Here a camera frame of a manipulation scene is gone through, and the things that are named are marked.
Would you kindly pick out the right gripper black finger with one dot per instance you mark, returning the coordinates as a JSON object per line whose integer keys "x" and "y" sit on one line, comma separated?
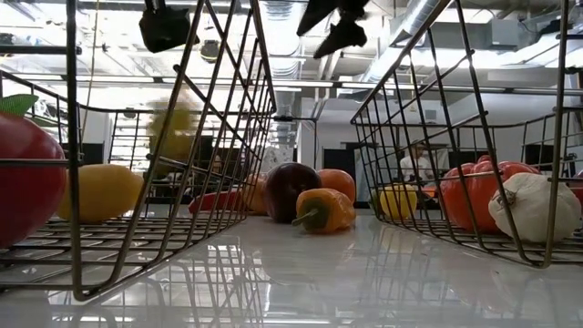
{"x": 346, "y": 36}
{"x": 319, "y": 11}

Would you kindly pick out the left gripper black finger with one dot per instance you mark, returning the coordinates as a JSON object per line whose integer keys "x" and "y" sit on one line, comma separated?
{"x": 168, "y": 29}

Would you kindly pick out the round orange fruit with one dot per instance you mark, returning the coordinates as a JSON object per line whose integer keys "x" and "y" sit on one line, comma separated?
{"x": 339, "y": 182}

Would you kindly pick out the yellow lemon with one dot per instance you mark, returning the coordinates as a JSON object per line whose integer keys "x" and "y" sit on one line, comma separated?
{"x": 105, "y": 191}

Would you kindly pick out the long red chili pepper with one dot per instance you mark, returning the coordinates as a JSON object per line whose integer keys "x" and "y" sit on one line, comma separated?
{"x": 214, "y": 201}

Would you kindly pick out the orange bell pepper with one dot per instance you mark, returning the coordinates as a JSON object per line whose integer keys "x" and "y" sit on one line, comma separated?
{"x": 256, "y": 196}

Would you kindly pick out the red apple with green leaf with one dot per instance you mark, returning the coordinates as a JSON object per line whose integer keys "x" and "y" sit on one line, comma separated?
{"x": 27, "y": 182}

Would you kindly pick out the dark ceiling dome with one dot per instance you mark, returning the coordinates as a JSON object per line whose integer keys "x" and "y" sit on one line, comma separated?
{"x": 210, "y": 50}

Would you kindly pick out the grey hanging sheet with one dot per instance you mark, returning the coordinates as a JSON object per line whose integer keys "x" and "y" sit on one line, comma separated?
{"x": 364, "y": 177}

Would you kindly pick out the person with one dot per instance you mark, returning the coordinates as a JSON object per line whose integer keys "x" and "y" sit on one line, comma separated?
{"x": 415, "y": 166}

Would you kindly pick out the orange-yellow pepper with stem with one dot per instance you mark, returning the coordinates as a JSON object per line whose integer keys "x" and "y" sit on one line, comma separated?
{"x": 328, "y": 209}

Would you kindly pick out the yellow bell pepper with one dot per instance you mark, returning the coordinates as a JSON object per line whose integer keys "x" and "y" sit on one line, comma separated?
{"x": 398, "y": 202}

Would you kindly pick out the red tomato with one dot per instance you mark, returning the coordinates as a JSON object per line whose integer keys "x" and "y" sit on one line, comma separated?
{"x": 469, "y": 200}

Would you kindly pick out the white garlic bulb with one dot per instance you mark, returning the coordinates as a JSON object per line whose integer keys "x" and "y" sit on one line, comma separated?
{"x": 533, "y": 209}

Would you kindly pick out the silver ventilation duct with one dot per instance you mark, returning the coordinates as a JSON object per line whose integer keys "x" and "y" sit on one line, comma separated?
{"x": 423, "y": 16}

